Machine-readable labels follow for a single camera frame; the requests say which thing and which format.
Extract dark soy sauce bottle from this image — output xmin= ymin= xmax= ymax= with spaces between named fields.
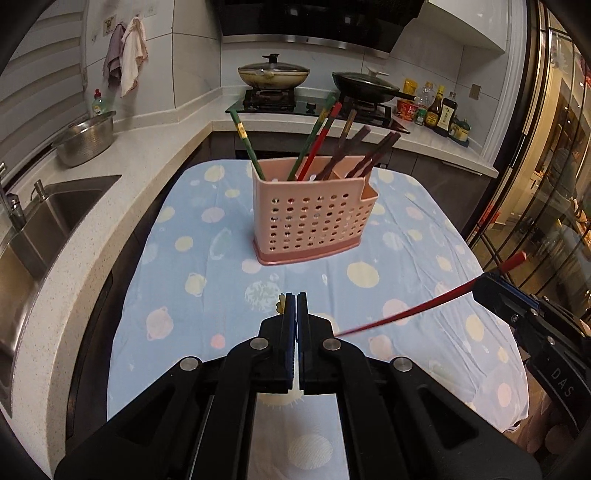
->
xmin=436 ymin=91 xmax=459 ymax=138

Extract person's right hand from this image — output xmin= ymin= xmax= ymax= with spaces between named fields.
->
xmin=519 ymin=401 xmax=589 ymax=462

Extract stainless steel sink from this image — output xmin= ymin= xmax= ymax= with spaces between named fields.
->
xmin=0 ymin=174 xmax=122 ymax=407

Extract purple hanging cloth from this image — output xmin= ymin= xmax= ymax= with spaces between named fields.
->
xmin=102 ymin=23 xmax=126 ymax=86

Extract black frying pan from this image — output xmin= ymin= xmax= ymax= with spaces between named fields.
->
xmin=332 ymin=70 xmax=416 ymax=104

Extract blue planet-printed tablecloth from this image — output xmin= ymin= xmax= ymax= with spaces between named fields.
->
xmin=105 ymin=157 xmax=531 ymax=480

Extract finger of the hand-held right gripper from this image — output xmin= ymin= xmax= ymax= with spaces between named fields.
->
xmin=480 ymin=271 xmax=543 ymax=309
xmin=473 ymin=276 xmax=561 ymax=358

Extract dark red chopstick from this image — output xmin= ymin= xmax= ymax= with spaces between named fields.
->
xmin=353 ymin=131 xmax=402 ymax=178
xmin=323 ymin=126 xmax=371 ymax=181

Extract white speckled kitchen counter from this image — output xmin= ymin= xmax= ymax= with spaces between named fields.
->
xmin=0 ymin=83 xmax=499 ymax=480

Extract thin red chopstick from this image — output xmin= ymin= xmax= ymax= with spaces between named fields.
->
xmin=295 ymin=102 xmax=343 ymax=182

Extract metal colander bowl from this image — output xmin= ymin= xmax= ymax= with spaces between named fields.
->
xmin=51 ymin=111 xmax=116 ymax=168

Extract thick red chopstick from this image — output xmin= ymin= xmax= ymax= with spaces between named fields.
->
xmin=333 ymin=251 xmax=528 ymax=336

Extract white wall cabinet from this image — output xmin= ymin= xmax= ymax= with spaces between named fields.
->
xmin=425 ymin=0 xmax=506 ymax=56

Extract white hanging cloth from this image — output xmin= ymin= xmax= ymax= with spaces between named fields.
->
xmin=120 ymin=16 xmax=149 ymax=97

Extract clear bottle green label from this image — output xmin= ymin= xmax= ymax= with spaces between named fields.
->
xmin=414 ymin=82 xmax=436 ymax=127

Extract brown chopstick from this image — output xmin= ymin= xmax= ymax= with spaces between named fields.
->
xmin=316 ymin=109 xmax=358 ymax=182

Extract black-framed glass door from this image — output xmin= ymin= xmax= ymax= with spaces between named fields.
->
xmin=466 ymin=0 xmax=591 ymax=324

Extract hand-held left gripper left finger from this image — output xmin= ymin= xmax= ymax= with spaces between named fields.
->
xmin=54 ymin=292 xmax=297 ymax=480

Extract pink perforated utensil basket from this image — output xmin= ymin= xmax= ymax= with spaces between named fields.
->
xmin=252 ymin=156 xmax=380 ymax=267

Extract wok with glass lid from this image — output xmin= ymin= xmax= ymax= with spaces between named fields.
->
xmin=238 ymin=54 xmax=311 ymax=90

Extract black range hood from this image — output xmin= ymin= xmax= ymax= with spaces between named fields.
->
xmin=217 ymin=0 xmax=426 ymax=58

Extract metal sink faucet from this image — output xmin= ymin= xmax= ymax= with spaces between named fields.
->
xmin=0 ymin=161 xmax=26 ymax=232

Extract black gas stove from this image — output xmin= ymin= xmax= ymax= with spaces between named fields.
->
xmin=225 ymin=88 xmax=411 ymax=134

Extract brown sauce bottle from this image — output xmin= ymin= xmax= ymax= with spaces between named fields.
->
xmin=427 ymin=85 xmax=447 ymax=129

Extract white window blind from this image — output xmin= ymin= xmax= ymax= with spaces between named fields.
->
xmin=0 ymin=0 xmax=88 ymax=144

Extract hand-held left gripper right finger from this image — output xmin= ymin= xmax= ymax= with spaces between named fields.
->
xmin=297 ymin=292 xmax=541 ymax=480

